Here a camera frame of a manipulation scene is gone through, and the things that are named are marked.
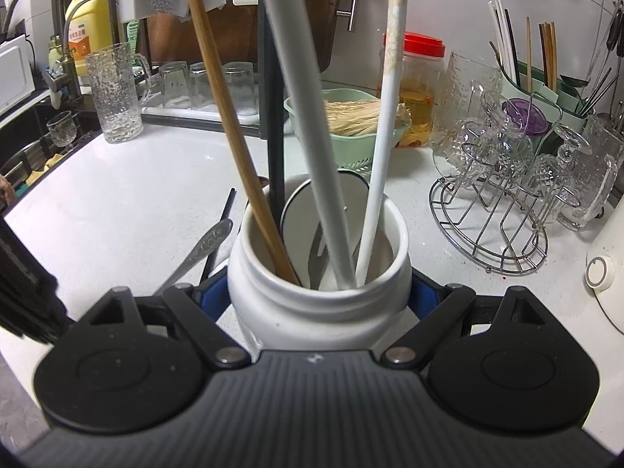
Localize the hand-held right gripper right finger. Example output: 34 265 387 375
380 267 544 369

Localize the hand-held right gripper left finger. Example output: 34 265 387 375
90 270 252 369

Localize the steel spoon with embossed handle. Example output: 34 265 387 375
152 218 236 298

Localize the white ceramic jar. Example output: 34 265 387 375
227 190 413 352

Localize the white spoon with black rim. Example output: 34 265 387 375
280 168 370 288

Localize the black chopstick with brown band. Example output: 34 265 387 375
257 7 286 200

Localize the wooden chopstick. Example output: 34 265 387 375
179 0 300 286

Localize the white chopstick with beige pattern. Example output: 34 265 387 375
355 0 409 281

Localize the long grey-white chopstick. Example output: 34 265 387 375
258 0 356 291

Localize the row of hanging kitchen utensils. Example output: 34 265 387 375
582 0 624 132

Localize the green plastic basket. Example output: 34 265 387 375
284 88 413 172

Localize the small glass goblet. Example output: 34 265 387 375
46 110 79 148

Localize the cut glass goblet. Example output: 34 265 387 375
461 90 534 191
529 124 593 222

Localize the white drip tray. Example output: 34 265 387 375
140 85 266 130

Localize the bundle of pale dried sticks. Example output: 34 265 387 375
322 98 413 137

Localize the purple lidded cup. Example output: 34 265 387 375
502 97 546 137

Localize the tall textured glass jug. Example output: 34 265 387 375
556 114 620 232

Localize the textured glass mug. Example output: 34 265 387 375
85 41 152 144

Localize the textured glass pitcher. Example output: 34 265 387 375
431 51 505 176

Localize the white countertop appliance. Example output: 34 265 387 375
0 34 36 114

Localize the green cutlery holder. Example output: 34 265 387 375
500 58 598 122

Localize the plastic jar with red lid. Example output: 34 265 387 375
378 30 447 148

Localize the wooden cutting board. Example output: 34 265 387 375
146 0 342 76

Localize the green labelled bottle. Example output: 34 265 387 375
123 18 143 62

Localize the bunch of assorted chopsticks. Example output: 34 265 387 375
487 0 559 91

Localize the steel kitchen faucet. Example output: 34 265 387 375
0 0 81 96

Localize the yellow dish soap bottle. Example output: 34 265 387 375
64 0 114 76

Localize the wire glass rack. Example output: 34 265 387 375
429 90 586 276

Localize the black dish rack frame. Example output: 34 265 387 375
105 0 274 140

